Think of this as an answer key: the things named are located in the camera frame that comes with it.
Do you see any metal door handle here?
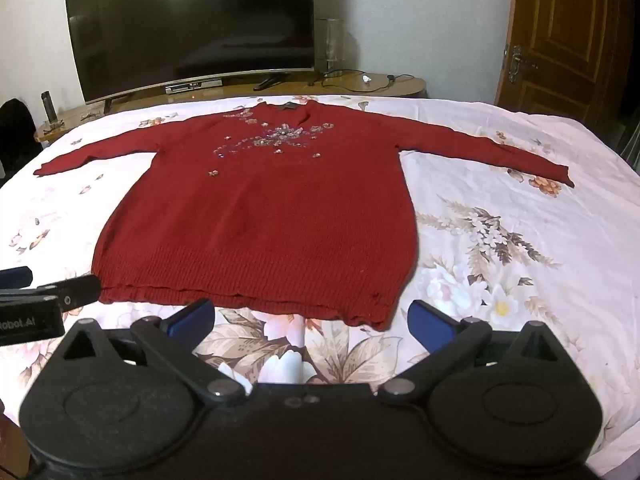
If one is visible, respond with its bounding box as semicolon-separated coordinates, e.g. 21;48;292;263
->
505;44;540;84

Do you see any dark wardrobe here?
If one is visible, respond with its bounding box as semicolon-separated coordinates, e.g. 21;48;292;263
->
616;107;640;173

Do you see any black cable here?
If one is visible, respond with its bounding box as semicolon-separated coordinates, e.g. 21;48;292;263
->
307;68;416;92

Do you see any red knit sweater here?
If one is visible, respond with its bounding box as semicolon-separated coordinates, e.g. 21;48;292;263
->
33;100;576;332

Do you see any silver set-top box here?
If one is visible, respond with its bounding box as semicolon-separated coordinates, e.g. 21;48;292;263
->
165;79;224;95

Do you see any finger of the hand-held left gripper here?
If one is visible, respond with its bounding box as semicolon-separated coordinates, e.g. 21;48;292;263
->
0;273;102;312
0;266;34;289

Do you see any floral bed sheet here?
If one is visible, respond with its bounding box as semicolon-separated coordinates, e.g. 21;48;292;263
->
0;94;640;476

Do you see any black flat television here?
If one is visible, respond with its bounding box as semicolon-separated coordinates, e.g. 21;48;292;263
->
65;0;316;114

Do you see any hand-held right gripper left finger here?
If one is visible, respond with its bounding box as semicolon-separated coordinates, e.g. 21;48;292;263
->
62;298;251;408

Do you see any wooden television bench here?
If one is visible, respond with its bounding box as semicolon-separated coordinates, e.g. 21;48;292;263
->
34;72;429;150

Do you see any brown wooden door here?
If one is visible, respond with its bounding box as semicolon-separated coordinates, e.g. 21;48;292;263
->
494;0;640;128

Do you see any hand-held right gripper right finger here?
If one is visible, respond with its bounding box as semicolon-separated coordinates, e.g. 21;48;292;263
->
377;300;562;408

